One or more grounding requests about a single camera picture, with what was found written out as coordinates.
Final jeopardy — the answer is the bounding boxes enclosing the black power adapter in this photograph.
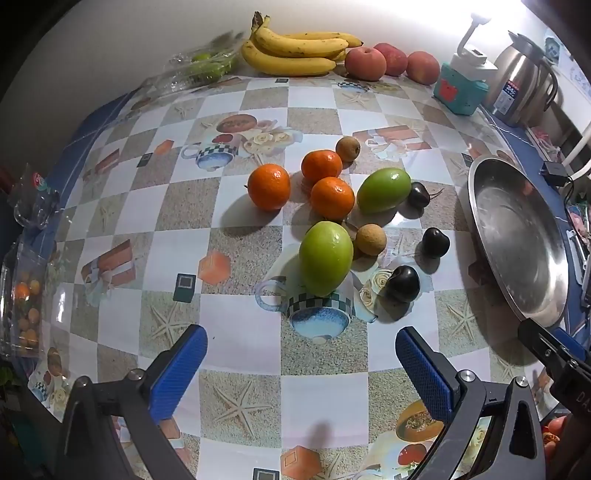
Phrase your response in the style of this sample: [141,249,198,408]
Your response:
[540,161,573,188]

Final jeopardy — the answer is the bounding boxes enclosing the small green mango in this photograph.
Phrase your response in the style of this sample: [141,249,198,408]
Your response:
[357,167,411,214]

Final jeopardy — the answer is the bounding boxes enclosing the green jujube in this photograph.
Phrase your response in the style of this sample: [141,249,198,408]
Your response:
[298,220,354,297]

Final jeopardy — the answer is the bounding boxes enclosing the brown longan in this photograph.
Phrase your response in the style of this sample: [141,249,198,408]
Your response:
[355,224,387,256]
[335,136,361,162]

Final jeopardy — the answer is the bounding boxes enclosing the clear box of small oranges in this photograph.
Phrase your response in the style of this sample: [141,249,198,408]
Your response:
[0,240,47,361]

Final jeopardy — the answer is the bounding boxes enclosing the printed checkered tablecloth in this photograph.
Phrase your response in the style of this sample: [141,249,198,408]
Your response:
[28,74,591,480]

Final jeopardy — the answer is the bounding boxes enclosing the steel thermos jug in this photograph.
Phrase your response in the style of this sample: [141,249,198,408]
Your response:
[482,30,561,127]

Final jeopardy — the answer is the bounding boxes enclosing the pink printed plastic bag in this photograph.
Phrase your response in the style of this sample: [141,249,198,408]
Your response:
[526,124,566,160]

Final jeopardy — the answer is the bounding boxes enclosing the clear bag of green limes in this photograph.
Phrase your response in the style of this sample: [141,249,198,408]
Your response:
[164,30,245,88]

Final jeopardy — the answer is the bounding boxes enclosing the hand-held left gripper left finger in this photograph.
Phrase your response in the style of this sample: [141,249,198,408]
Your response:
[55,324,208,480]

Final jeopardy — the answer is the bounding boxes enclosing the teal toy box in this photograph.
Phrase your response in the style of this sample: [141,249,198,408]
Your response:
[433,62,490,116]

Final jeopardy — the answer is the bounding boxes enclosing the orange mandarin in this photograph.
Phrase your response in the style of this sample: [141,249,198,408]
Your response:
[310,176,355,220]
[301,150,343,183]
[247,164,291,212]

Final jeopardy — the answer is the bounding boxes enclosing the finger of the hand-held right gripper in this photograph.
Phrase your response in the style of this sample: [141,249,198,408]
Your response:
[551,327,591,363]
[517,318,575,370]

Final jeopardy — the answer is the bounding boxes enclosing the round steel plate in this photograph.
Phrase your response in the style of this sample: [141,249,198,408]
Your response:
[467,156,571,328]

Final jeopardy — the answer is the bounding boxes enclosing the clear glass cup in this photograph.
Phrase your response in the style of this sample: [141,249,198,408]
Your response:
[13,164,61,229]

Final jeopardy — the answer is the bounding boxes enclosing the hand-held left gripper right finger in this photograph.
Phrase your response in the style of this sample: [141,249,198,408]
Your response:
[396,326,548,480]

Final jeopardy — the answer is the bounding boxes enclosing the dark cherry with stem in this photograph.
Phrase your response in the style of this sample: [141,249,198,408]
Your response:
[409,181,445,207]

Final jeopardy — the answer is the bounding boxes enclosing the yellow banana bunch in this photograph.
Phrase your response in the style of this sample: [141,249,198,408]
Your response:
[241,11,364,77]

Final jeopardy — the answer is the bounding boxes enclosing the red apple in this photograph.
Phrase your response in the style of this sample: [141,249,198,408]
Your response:
[373,42,409,77]
[344,46,387,82]
[406,51,441,86]

